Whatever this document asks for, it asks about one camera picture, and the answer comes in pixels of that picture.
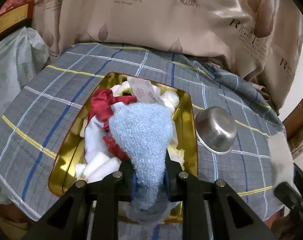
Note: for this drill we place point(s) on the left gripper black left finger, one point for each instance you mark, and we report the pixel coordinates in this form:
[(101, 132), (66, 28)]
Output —
[(82, 204)]

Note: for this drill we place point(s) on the steel bowl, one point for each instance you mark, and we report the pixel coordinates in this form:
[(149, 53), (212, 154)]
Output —
[(215, 129)]

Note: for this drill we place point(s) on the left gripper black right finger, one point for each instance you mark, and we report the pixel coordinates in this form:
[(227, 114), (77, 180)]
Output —
[(212, 210)]

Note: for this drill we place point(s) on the beige printed quilt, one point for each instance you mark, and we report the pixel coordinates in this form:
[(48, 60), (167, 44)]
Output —
[(259, 40)]

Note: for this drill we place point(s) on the brown wooden door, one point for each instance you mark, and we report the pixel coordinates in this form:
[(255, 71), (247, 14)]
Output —
[(294, 129)]

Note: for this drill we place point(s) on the red and yellow box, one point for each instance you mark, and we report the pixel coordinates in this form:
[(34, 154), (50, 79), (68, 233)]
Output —
[(13, 13)]

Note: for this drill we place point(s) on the light blue fluffy towel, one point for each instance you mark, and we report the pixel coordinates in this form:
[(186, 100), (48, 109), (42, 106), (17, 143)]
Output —
[(144, 131)]

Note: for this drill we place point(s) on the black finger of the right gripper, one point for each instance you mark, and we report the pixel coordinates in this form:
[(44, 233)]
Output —
[(290, 226)]

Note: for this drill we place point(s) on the white foam block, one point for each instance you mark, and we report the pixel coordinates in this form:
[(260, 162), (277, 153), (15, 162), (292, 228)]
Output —
[(282, 165)]

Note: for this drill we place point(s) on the grey plaid bed sheet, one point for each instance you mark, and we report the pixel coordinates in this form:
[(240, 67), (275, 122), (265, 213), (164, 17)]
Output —
[(35, 124)]

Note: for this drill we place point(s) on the red and white cloth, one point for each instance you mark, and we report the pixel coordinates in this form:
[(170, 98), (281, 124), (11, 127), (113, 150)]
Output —
[(101, 103)]

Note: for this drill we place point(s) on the clear plastic bag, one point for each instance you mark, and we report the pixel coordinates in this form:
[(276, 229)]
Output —
[(22, 55)]

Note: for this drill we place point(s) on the floral tissue pack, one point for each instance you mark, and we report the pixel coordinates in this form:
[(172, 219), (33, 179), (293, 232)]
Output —
[(144, 90)]

